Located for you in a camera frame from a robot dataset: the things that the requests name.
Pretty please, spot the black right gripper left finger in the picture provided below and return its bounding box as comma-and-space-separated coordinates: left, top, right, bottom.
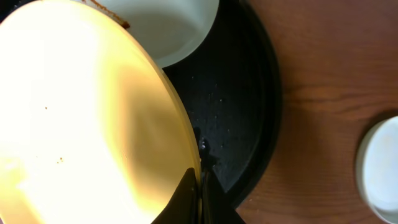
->
152, 167, 198, 224

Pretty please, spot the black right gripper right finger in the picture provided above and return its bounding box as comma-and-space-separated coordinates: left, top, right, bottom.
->
203, 170, 245, 224

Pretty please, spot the yellow plate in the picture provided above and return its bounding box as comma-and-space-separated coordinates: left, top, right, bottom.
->
1, 1, 201, 223

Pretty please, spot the round black tray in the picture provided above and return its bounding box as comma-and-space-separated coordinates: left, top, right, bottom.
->
0, 0, 283, 209

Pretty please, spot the light green plate with stain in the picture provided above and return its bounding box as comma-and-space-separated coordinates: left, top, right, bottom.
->
72, 0, 220, 68

